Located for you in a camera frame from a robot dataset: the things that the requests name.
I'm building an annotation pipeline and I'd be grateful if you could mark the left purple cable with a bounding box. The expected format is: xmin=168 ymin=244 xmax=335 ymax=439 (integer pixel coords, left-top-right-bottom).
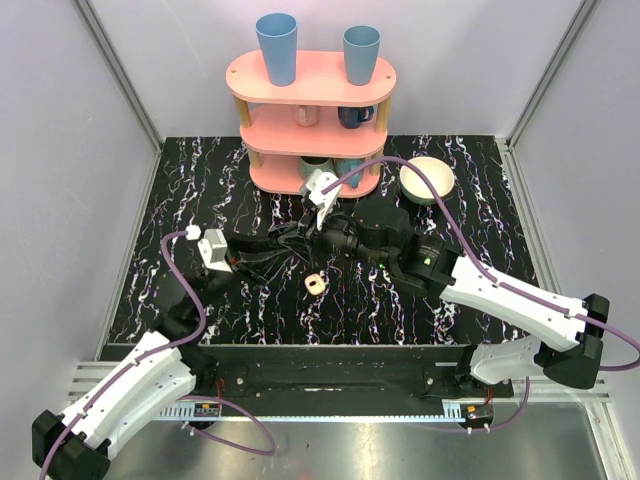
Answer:
xmin=38 ymin=224 xmax=279 ymax=480

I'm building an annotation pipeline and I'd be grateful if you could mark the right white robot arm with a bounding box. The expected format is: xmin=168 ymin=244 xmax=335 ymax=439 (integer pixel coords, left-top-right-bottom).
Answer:
xmin=295 ymin=207 xmax=609 ymax=397

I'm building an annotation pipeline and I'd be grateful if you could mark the aluminium frame rail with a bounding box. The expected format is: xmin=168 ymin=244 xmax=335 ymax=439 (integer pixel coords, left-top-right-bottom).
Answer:
xmin=63 ymin=358 xmax=635 ymax=479

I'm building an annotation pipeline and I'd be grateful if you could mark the cream earbud charging case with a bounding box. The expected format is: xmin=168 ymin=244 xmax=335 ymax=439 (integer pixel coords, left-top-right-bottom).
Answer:
xmin=304 ymin=273 xmax=327 ymax=296

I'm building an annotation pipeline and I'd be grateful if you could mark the dark blue ceramic mug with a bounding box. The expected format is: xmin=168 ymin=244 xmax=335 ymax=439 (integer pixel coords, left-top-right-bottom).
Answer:
xmin=338 ymin=106 xmax=375 ymax=129

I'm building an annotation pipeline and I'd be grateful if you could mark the pink ceramic mug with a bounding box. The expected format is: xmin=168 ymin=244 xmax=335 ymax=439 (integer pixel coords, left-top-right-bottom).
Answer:
xmin=292 ymin=105 xmax=320 ymax=127

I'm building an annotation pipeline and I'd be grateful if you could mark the green speckled ceramic mug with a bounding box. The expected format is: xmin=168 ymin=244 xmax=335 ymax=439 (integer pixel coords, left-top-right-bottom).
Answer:
xmin=298 ymin=156 xmax=335 ymax=179

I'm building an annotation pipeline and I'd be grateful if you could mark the purple cable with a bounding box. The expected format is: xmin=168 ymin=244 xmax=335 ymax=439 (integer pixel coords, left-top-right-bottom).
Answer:
xmin=322 ymin=155 xmax=640 ymax=436
xmin=38 ymin=224 xmax=279 ymax=480

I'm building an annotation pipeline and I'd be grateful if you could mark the pink three-tier wooden shelf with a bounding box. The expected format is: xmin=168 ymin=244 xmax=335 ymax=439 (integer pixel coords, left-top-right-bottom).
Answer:
xmin=226 ymin=50 xmax=396 ymax=195

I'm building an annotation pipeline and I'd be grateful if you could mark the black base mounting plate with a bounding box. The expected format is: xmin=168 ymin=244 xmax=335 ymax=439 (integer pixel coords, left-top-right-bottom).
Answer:
xmin=195 ymin=345 xmax=520 ymax=421

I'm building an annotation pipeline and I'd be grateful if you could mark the small blue plastic cup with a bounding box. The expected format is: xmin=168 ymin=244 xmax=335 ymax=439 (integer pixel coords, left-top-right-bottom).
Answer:
xmin=343 ymin=25 xmax=380 ymax=86

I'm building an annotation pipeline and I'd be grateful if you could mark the light blue butterfly mug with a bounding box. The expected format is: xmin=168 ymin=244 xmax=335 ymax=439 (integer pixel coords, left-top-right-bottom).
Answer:
xmin=334 ymin=158 xmax=364 ymax=189

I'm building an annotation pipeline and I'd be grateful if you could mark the cream bowl with dark rim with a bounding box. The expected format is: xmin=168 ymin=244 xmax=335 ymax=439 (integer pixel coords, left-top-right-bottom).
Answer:
xmin=398 ymin=156 xmax=456 ymax=205

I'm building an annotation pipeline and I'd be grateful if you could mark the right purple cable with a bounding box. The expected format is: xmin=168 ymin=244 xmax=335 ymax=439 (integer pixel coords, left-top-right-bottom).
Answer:
xmin=322 ymin=155 xmax=640 ymax=436

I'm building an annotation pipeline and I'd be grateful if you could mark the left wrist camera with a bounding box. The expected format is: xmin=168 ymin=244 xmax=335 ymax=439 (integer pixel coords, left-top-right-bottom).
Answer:
xmin=197 ymin=229 xmax=232 ymax=273

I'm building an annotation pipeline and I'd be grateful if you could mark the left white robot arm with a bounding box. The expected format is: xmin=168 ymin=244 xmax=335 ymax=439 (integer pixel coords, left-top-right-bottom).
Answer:
xmin=31 ymin=226 xmax=296 ymax=479

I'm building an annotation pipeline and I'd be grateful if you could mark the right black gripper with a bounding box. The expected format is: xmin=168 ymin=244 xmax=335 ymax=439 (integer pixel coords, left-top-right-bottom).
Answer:
xmin=277 ymin=199 xmax=393 ymax=271

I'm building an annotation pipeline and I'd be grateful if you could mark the large blue plastic cup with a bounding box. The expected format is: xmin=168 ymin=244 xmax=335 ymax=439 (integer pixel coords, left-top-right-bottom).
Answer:
xmin=255 ymin=13 xmax=298 ymax=87

